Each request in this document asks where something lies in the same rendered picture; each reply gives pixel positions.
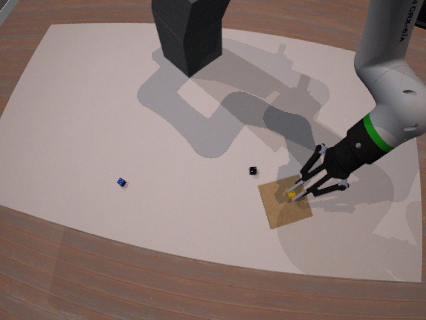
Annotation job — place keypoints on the tan square mat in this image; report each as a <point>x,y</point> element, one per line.
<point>280,210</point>

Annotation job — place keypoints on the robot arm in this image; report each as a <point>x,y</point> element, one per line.
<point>400,95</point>

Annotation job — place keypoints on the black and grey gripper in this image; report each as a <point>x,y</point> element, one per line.
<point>339,162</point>

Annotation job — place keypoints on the yellow die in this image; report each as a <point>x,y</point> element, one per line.
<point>291,194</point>

